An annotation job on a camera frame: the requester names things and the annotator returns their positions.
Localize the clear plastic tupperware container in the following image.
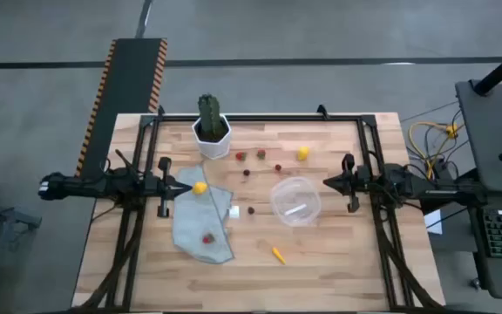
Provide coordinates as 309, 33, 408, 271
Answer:
269, 175, 322, 228

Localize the black floor cable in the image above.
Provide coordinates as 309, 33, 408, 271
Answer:
401, 100, 459, 123

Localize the yellow cable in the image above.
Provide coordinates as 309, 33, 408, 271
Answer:
409, 120, 465, 180

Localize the white paper sheet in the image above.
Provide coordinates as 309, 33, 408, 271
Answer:
424, 208, 444, 236

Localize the white hexagonal plant pot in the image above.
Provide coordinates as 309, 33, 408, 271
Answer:
191, 113, 233, 160

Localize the green cactus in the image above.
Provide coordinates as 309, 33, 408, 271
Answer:
197, 93, 222, 134

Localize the black pole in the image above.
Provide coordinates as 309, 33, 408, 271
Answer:
472, 41, 502, 96

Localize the dark grey cart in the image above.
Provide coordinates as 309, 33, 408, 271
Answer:
464, 191, 502, 302

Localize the grey knitted cloth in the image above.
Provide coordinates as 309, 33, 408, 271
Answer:
171, 163, 235, 265

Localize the grey desk top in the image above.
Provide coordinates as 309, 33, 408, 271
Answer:
454, 79, 502, 195

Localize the black aluminium frame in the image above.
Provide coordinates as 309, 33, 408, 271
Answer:
70, 104, 448, 313

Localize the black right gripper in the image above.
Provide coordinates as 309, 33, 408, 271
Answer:
322, 153, 372, 214

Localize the black mat with hazard stripes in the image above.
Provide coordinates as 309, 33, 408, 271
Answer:
75, 38, 168, 179

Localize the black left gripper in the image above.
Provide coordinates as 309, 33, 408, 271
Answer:
144, 156, 193, 218

